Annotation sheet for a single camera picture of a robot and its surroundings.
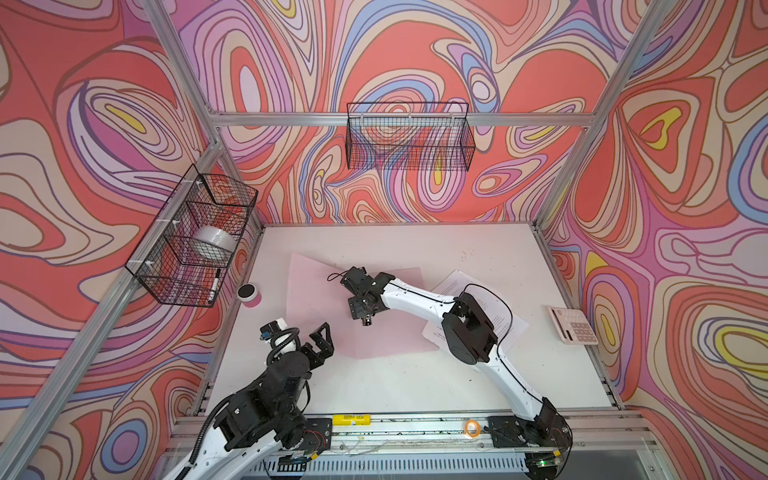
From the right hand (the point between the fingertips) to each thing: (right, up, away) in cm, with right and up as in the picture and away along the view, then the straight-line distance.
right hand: (370, 312), depth 97 cm
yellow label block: (-4, -23, -22) cm, 32 cm away
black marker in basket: (-37, +11, -25) cm, 46 cm away
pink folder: (-15, +5, -8) cm, 18 cm away
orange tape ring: (+27, -25, -22) cm, 43 cm away
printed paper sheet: (+44, -3, -4) cm, 44 cm away
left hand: (-11, 0, -23) cm, 26 cm away
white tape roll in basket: (-36, +23, -25) cm, 50 cm away
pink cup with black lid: (-38, +6, -4) cm, 39 cm away
